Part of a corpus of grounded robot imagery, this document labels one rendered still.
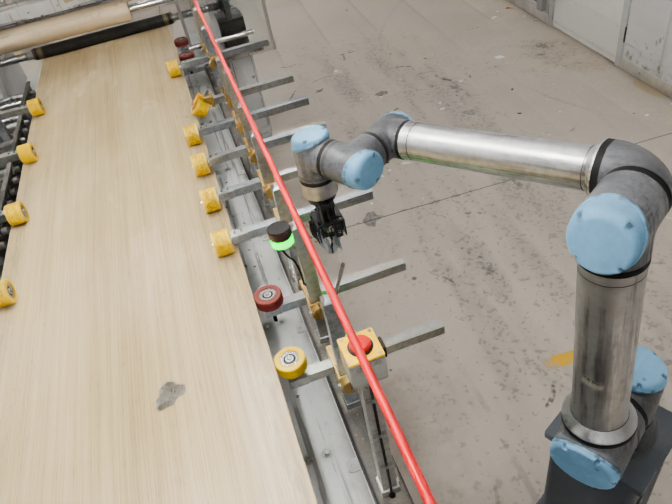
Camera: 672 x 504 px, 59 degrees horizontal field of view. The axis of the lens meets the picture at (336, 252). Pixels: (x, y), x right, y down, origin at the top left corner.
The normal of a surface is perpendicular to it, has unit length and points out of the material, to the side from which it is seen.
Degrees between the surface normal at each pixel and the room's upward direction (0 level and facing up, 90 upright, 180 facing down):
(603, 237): 83
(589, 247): 83
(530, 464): 0
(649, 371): 5
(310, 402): 0
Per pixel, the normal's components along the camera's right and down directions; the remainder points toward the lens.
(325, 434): -0.15, -0.74
